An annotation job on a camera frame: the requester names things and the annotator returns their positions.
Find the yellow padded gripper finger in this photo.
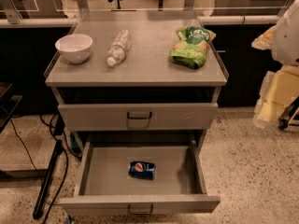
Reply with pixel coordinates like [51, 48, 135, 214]
[252, 65, 299, 128]

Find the blue pepsi can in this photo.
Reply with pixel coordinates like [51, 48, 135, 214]
[128, 161, 156, 180]

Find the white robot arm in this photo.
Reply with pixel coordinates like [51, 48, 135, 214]
[251, 0, 299, 128]

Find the grey drawer cabinet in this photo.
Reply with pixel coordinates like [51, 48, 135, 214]
[46, 11, 227, 147]

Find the open grey middle drawer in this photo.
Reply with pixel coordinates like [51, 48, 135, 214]
[60, 143, 221, 216]

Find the grey top drawer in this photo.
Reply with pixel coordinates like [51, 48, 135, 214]
[58, 103, 218, 132]

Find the green chip bag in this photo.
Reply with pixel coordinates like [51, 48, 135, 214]
[169, 26, 216, 69]

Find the clear plastic water bottle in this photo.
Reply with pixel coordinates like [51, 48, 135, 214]
[107, 30, 133, 67]

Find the white ceramic bowl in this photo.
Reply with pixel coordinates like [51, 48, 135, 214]
[55, 34, 93, 63]

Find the black floor stand bar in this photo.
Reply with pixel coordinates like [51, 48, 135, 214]
[33, 140, 63, 219]

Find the dark side table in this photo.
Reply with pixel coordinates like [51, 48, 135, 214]
[0, 82, 22, 132]

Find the black floor cable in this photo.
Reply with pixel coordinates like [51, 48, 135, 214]
[38, 113, 82, 224]

